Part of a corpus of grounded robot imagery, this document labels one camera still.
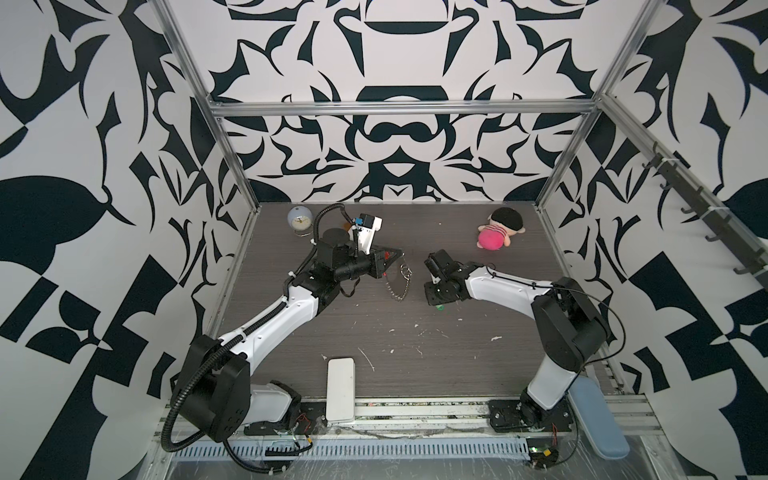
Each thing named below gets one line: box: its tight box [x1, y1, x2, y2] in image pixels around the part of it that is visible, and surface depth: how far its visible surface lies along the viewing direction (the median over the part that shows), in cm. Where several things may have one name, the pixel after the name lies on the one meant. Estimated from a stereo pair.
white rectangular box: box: [326, 358, 356, 423], surface depth 76 cm
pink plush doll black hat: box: [477, 207, 526, 251], surface depth 108 cm
